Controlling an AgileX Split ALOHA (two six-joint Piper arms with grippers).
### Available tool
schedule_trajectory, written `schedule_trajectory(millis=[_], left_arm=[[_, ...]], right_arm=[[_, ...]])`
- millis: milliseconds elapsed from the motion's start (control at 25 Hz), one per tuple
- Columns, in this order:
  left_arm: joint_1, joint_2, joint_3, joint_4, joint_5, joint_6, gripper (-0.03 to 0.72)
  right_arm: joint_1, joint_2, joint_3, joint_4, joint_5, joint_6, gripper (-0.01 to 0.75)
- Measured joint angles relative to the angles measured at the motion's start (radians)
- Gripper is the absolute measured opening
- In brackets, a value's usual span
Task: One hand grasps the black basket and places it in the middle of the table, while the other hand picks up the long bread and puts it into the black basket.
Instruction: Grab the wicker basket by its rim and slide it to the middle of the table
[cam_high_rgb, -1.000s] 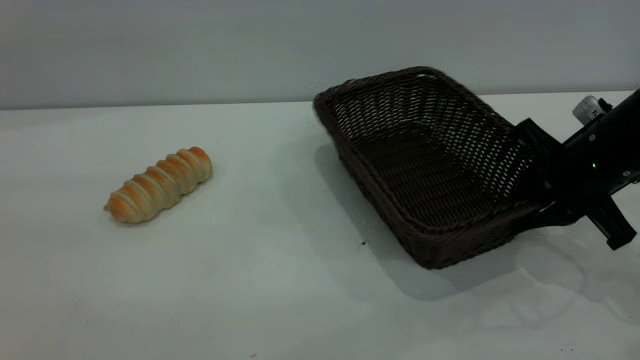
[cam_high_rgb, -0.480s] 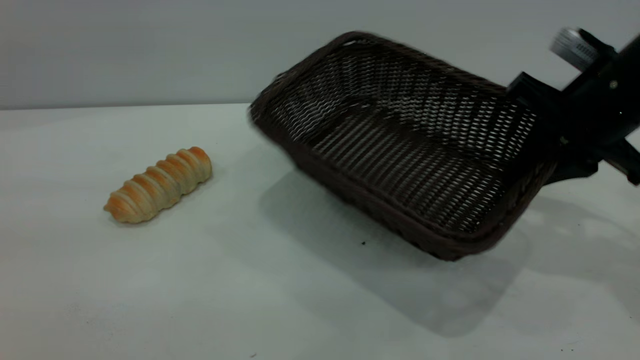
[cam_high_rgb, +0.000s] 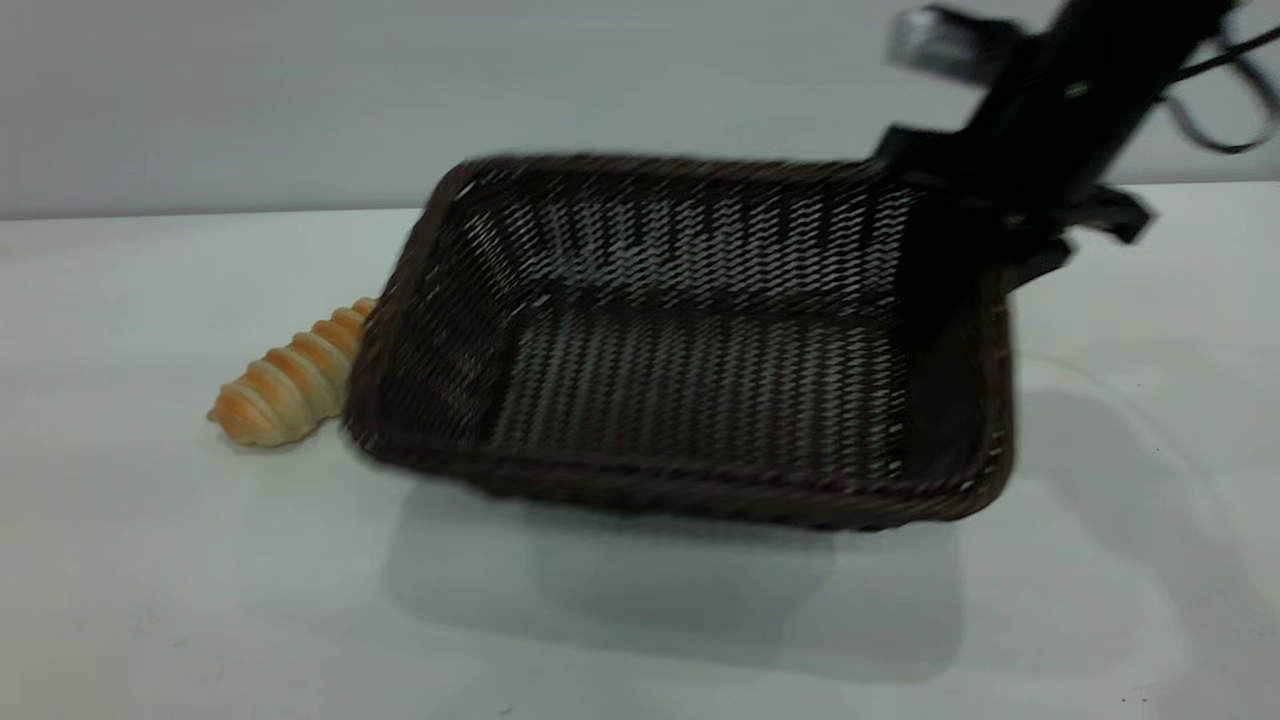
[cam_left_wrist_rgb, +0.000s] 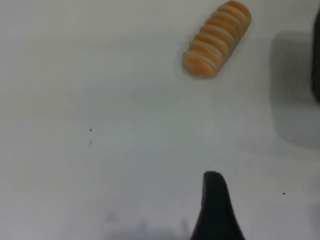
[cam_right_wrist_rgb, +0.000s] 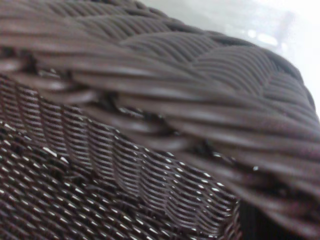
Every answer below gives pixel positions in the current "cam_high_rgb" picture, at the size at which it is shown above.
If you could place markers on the dark brown woven basket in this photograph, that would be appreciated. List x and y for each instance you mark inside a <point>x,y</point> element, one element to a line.
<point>420,380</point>

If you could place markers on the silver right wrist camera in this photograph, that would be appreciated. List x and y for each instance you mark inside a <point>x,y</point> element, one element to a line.
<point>940,45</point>

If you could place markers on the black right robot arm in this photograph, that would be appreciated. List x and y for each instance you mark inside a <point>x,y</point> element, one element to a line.
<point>1140,35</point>

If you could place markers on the striped orange bread roll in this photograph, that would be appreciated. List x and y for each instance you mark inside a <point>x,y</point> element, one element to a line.
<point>285,390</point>

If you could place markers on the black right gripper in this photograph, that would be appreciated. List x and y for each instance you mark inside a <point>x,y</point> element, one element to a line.
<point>1050,150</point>

